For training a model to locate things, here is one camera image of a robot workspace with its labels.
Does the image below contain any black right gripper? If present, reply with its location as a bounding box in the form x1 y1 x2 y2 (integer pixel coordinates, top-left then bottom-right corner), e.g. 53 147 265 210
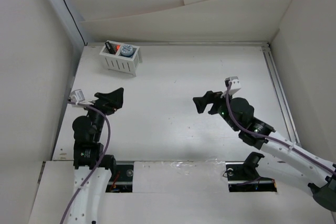
193 89 240 132

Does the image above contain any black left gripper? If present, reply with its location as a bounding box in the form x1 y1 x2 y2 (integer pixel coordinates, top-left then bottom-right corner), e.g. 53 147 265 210
80 87 123 141

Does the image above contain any pink cap black highlighter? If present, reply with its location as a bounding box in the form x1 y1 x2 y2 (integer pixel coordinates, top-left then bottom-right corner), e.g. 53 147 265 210
104 41 116 55

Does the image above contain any blue cap black highlighter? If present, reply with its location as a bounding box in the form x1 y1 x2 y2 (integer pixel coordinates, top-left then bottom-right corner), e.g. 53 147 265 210
107 44 116 55

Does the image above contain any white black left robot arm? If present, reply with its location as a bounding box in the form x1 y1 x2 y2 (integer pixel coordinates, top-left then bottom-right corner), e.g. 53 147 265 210
60 88 124 223

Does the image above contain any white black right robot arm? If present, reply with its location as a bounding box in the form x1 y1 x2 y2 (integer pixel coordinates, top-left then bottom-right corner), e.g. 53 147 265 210
193 91 335 212

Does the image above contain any white slotted organizer box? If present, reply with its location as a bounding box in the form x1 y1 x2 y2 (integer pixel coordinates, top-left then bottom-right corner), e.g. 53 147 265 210
99 40 142 76

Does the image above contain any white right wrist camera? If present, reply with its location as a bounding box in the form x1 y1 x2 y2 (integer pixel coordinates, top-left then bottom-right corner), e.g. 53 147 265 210
221 76 241 98

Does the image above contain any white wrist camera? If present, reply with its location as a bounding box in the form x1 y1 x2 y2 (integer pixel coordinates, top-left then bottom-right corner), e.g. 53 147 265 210
221 76 241 98
67 89 89 107

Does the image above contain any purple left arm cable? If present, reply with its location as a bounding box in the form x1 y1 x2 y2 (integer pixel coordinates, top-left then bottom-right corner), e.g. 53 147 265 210
59 98 112 224

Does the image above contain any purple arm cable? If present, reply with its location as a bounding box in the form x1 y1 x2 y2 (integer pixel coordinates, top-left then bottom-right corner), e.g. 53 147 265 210
59 98 112 224
225 81 336 177

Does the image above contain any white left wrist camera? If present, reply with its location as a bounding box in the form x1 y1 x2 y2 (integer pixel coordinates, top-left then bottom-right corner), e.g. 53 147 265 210
67 89 89 107

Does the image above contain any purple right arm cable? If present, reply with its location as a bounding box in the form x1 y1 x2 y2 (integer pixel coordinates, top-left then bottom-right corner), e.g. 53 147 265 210
225 81 336 177

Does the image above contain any aluminium rail right edge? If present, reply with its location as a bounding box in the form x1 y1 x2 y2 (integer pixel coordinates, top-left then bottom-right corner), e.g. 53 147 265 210
261 42 301 146

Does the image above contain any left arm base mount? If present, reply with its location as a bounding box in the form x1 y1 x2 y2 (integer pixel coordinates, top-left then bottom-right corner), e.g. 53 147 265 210
106 161 134 193

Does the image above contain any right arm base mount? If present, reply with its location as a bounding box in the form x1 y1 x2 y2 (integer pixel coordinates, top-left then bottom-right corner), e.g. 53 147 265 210
222 152 277 193

